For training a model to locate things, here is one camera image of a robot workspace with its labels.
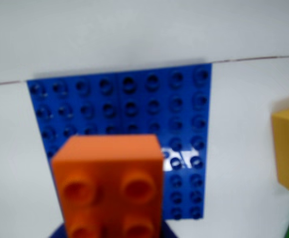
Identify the orange 2x4 block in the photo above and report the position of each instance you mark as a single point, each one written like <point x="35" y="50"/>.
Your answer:
<point x="109" y="173"/>

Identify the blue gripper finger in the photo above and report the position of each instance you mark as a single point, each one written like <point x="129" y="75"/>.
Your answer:
<point x="60" y="233"/>
<point x="168" y="231"/>

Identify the blue 8x8 studded baseplate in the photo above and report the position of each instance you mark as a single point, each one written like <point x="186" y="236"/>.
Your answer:
<point x="134" y="99"/>

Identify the white foam board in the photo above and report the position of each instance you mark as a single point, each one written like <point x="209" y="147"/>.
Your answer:
<point x="238" y="148"/>
<point x="134" y="29"/>

